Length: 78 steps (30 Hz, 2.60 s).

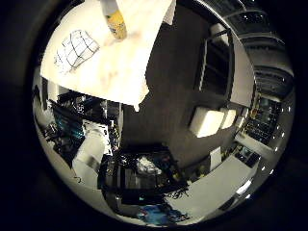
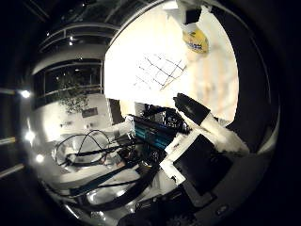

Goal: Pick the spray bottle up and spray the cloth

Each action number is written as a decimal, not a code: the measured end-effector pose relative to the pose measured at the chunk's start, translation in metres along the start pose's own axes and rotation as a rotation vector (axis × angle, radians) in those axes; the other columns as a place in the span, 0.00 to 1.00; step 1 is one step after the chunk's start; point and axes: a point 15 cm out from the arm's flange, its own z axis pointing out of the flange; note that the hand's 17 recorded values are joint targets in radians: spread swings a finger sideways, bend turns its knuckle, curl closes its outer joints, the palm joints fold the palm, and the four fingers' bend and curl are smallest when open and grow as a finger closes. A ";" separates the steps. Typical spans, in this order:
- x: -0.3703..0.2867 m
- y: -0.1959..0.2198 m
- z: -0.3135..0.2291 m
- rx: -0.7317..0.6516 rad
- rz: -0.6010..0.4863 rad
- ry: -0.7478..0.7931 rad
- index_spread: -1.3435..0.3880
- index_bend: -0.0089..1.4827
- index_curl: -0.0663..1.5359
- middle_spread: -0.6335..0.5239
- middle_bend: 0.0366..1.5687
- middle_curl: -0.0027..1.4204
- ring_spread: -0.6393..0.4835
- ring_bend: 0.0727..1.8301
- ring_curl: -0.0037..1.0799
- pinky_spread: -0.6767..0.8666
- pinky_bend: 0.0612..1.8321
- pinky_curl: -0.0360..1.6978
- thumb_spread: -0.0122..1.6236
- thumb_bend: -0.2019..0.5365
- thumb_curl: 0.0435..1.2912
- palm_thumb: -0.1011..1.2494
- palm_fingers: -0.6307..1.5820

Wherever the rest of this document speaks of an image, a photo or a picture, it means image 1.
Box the white desk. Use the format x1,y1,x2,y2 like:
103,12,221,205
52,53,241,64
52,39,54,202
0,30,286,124
166,156,260,223

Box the large white box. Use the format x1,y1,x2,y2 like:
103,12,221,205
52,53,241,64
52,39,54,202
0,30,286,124
189,106,226,139

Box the black equipment with cyan light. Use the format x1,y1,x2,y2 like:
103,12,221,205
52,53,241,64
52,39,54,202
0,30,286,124
51,105,87,143

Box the black cluttered cart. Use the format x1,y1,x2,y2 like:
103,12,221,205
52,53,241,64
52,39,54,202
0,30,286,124
98,149,189,206

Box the white cloth blue grid lines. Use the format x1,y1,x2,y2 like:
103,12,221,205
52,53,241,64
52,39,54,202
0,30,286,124
54,29,101,73

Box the black shelf unit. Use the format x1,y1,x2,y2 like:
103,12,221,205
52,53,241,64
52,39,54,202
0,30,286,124
193,28,235,98

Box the small white box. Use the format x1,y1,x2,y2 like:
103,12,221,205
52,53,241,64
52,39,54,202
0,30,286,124
220,108,238,130

